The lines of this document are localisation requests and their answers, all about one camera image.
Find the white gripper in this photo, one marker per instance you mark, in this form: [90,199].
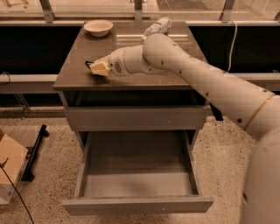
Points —
[115,62]

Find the dark blue snack bar wrapper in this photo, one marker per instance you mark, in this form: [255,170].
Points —
[89,64]

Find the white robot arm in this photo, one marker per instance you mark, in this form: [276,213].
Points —
[254,109]

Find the grey drawer cabinet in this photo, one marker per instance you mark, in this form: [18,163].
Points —
[77,87]

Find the closed grey top drawer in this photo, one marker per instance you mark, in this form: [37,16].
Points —
[135,118]

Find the open grey middle drawer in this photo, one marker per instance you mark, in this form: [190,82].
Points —
[137,172]

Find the clear plastic water bottle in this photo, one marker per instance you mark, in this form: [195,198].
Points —
[161,26]

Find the black metal stand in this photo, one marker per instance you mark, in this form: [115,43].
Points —
[32,154]

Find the cardboard box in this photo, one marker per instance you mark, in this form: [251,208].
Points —
[12,157]

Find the metal window railing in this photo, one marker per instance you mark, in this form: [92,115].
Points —
[190,11]

